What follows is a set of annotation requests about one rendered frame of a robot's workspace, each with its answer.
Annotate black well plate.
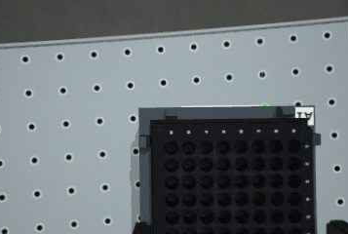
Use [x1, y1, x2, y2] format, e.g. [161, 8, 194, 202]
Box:
[150, 118, 315, 234]

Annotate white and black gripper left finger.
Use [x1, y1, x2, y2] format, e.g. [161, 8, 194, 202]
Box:
[133, 222, 151, 234]

